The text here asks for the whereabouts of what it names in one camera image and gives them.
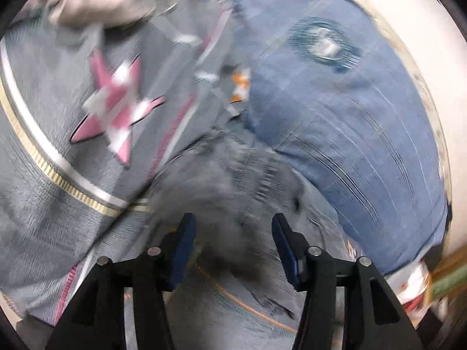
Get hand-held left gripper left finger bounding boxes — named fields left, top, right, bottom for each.
left=46, top=212, right=198, bottom=350

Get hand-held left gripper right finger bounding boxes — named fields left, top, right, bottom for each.
left=272, top=212, right=424, bottom=350

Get grey denim pants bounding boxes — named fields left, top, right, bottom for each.
left=147, top=133, right=331, bottom=294

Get white paper bag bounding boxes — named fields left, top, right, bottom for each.
left=396, top=258, right=432, bottom=307

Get blue plaid pillow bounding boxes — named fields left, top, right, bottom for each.
left=226, top=0, right=450, bottom=275

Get grey star print blanket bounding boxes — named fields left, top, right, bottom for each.
left=0, top=5, right=365, bottom=350

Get pale pink cloth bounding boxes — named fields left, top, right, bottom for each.
left=25, top=0, right=158, bottom=30

